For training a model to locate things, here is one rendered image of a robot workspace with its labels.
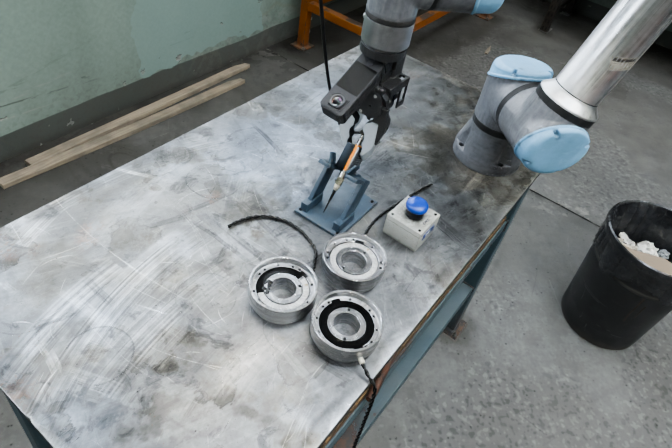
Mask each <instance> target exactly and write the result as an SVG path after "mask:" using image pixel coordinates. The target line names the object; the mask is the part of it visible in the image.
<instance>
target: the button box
mask: <svg viewBox="0 0 672 448"><path fill-rule="evenodd" d="M409 198H410V196H407V197H406V198H405V199H404V200H402V201H401V202H400V203H399V204H398V205H397V206H396V207H395V208H394V209H393V210H392V211H390V212H389V213H388V214H387V217H386V221H385V224H384V228H383V231H382V232H384V233H385V234H387V235H388V236H390V237H392V238H393V239H395V240H396V241H398V242H399V243H401V244H403V245H404V246H406V247H407V248H409V249H410V250H412V251H414V252H415V251H416V250H417V249H418V248H419V247H420V246H421V245H422V244H423V243H424V242H425V241H426V240H427V239H428V237H429V236H430V235H431V234H432V233H433V232H434V230H435V227H436V225H437V222H438V220H439V217H440V214H438V213H437V212H435V211H433V210H432V209H430V208H429V209H428V211H427V213H425V214H423V215H413V214H412V213H411V212H410V211H409V210H408V209H407V208H406V201H407V200H408V199H409Z"/></svg>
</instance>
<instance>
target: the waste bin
mask: <svg viewBox="0 0 672 448"><path fill-rule="evenodd" d="M621 232H622V233H623V232H624V233H625V234H626V235H627V236H628V238H629V239H630V240H631V241H633V242H635V246H636V244H637V243H639V242H642V241H649V242H650V243H654V246H655V248H657V249H659V250H658V251H660V250H662V249H666V250H667V252H669V253H670V255H669V259H666V260H668V261H669V262H671V263H672V209H669V208H667V207H665V206H662V205H660V204H656V203H653V202H648V201H643V200H625V201H622V202H619V203H617V204H616V205H614V206H613V207H612V208H611V209H610V210H609V212H608V213H607V216H606V219H605V220H604V222H603V223H602V225H601V226H600V228H599V230H598V232H597V234H596V235H595V236H596V237H595V238H594V240H593V244H592V246H591V247H590V249H589V251H588V253H587V254H586V256H585V258H584V260H583V262H582V263H581V265H580V267H579V269H578V270H577V272H576V274H575V276H574V277H573V279H572V281H571V283H570V284H569V286H568V288H567V290H566V292H565V293H564V295H563V297H562V301H561V307H562V311H563V314H564V316H565V318H566V320H567V322H568V323H569V325H570V326H571V327H572V328H573V329H574V330H575V331H576V332H577V333H578V334H579V335H580V336H581V337H583V338H584V339H586V340H587V341H589V342H590V343H592V344H594V345H597V346H599V347H602V348H605V349H610V350H623V349H626V348H629V347H630V346H632V345H633V344H634V343H635V342H636V341H637V340H639V339H640V338H641V337H642V336H643V335H644V334H645V333H647V332H648V331H649V330H650V329H651V328H652V327H653V326H655V325H656V324H657V323H658V322H659V321H660V320H662V319H663V318H664V317H665V316H666V315H667V314H668V313H670V312H671V311H672V275H669V274H666V273H664V272H661V271H659V270H657V269H655V268H653V267H651V266H649V265H647V264H646V263H644V262H643V261H641V260H640V259H638V258H637V257H636V256H635V255H633V254H632V253H631V252H630V251H629V250H628V249H627V248H626V247H625V246H624V245H623V244H622V243H621V242H620V240H619V239H618V238H621V237H619V234H620V233H621ZM658 251H657V252H658Z"/></svg>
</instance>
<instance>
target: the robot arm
mask: <svg viewBox="0 0 672 448"><path fill-rule="evenodd" d="M503 2H504V0H367V4H366V10H365V13H364V14H363V18H364V21H363V26H362V31H361V42H360V51H361V52H362V54H361V55H360V56H359V57H358V58H357V59H356V60H355V62H354V63H353V64H352V65H351V66H350V67H349V68H348V70H347V71H346V72H345V73H344V74H343V75H342V77H341V78H340V79H339V80H338V81H337V82H336V84H335V85H334V86H333V87H332V88H331V89H330V90H329V92H328V93H327V94H326V95H325V96H324V97H323V99H322V100H321V101H320V104H321V108H322V112H323V114H325V115H327V116H328V117H330V118H331V119H333V120H335V121H336V122H338V125H339V130H340V135H341V138H342V141H343V145H344V147H345V146H346V144H347V142H351V143H352V136H353V135H354V133H355V132H354V129H355V128H356V127H357V126H358V125H359V123H360V122H361V120H362V118H363V115H365V116H366V117H367V119H368V120H369V121H368V122H366V123H365V124H364V125H363V133H364V140H363V142H362V149H361V152H360V153H359V155H360V158H361V160H362V161H364V160H366V159H367V158H369V157H370V156H371V155H372V154H373V152H374V151H375V150H376V148H377V146H378V145H379V143H380V141H381V140H382V139H383V138H384V137H385V136H386V134H387V132H388V128H389V126H390V121H391V118H390V115H389V111H390V108H391V107H392V106H393V104H394V100H395V99H397V101H396V105H395V108H398V107H399V106H400V105H402V104H403V102H404V98H405V95H406V91H407V87H408V84H409V80H410V77H409V76H407V75H405V74H403V73H402V69H403V65H404V61H405V57H406V53H407V50H408V47H409V45H410V41H411V37H412V33H413V29H414V25H415V20H416V17H417V13H418V10H419V9H422V10H433V11H445V12H458V13H470V15H473V14H491V13H494V12H495V11H497V10H498V9H499V8H500V7H501V5H502V4H503ZM671 22H672V0H617V2H616V3H615V4H614V5H613V7H612V8H611V9H610V10H609V12H608V13H607V14H606V15H605V17H604V18H603V19H602V20H601V22H600V23H599V24H598V25H597V27H596V28H595V29H594V30H593V32H592V33H591V34H590V35H589V37H588V38H587V39H586V40H585V42H584V43H583V44H582V45H581V47H580V48H579V49H578V50H577V52H576V53H575V54H574V55H573V57H572V58H571V59H570V60H569V62H568V63H567V64H566V65H565V67H564V68H563V69H562V70H561V72H560V73H559V74H558V76H557V77H555V78H553V79H552V76H553V70H552V69H551V68H550V67H549V66H548V65H547V64H545V63H543V62H541V61H539V60H536V59H533V58H530V57H526V56H521V55H503V56H500V57H498V58H496V59H495V60H494V62H493V64H492V66H491V69H490V71H488V73H487V74H488V76H487V79H486V81H485V84H484V87H483V89H482V92H481V95H480V97H479V100H478V102H477V105H476V108H475V110H474V113H473V116H472V117H471V119H470V120H469V121H468V122H467V123H466V124H465V126H464V127H463V128H462V129H461V130H460V131H459V133H458V134H457V136H456V138H455V141H454V143H453V151H454V154H455V156H456V157H457V158H458V160H459V161H460V162H461V163H463V164H464V165H465V166H466V167H468V168H470V169H471V170H473V171H475V172H478V173H481V174H484V175H488V176H494V177H504V176H509V175H512V174H514V173H515V172H516V171H517V170H518V169H519V167H520V164H521V162H522V163H523V165H524V166H525V167H526V168H528V169H529V170H531V171H533V172H537V173H553V172H556V171H561V170H564V169H566V168H568V167H570V166H572V165H574V164H575V163H577V162H578V161H579V160H580V159H581V158H582V157H583V156H584V155H585V154H586V152H587V151H588V149H589V143H590V139H589V134H588V133H587V131H588V130H589V129H590V127H591V126H592V125H593V124H594V123H595V122H596V121H597V119H598V113H597V106H598V105H599V104H600V103H601V102H602V100H603V99H604V98H605V97H606V96H607V95H608V94H609V92H610V91H611V90H612V89H613V88H614V87H615V86H616V85H617V83H618V82H619V81H620V80H621V79H622V78H623V77H624V76H625V74H626V73H627V72H628V71H629V70H630V69H631V68H632V66H633V65H634V64H635V63H636V62H637V61H638V60H639V59H640V57H641V56H642V55H643V54H644V53H645V52H646V51H647V50H648V48H649V47H650V46H651V45H652V44H653V43H654V42H655V40H656V39H657V38H658V37H659V36H660V35H661V34H662V33H663V31H664V30H665V29H666V28H667V27H668V26H669V25H670V24H671ZM401 77H403V78H404V79H403V80H401V79H400V78H401ZM404 87H405V89H404V93H403V96H402V98H401V99H400V96H401V92H402V89H403V88H404ZM398 92H399V93H398ZM399 99H400V100H399ZM371 118H373V120H370V119H371Z"/></svg>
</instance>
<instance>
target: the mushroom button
mask: <svg viewBox="0 0 672 448"><path fill-rule="evenodd" d="M406 208H407V209H408V210H409V211H410V212H411V213H412V214H413V215H423V214H425V213H427V211H428V209H429V206H428V203H427V201H426V200H425V199H423V198H421V197H418V196H413V197H410V198H409V199H408V200H407V201H406Z"/></svg>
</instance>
